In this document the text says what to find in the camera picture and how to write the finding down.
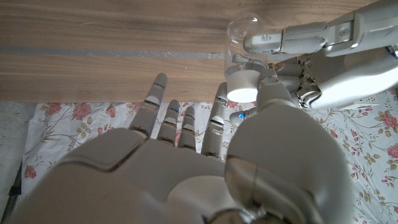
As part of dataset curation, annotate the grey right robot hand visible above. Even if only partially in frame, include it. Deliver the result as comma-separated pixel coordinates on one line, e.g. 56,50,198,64
6,73,354,224

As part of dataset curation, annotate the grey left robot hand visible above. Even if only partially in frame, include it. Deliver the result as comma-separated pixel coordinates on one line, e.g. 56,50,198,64
231,0,398,124

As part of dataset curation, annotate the clear white-capped medicine bottle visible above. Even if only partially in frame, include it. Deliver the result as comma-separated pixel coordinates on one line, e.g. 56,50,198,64
223,12,271,104

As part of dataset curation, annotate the floral backdrop cloth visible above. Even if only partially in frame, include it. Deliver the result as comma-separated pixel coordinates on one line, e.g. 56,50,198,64
18,88,398,224

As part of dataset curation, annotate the black backdrop pole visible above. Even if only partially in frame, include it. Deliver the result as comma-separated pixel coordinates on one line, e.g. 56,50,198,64
0,161,24,223

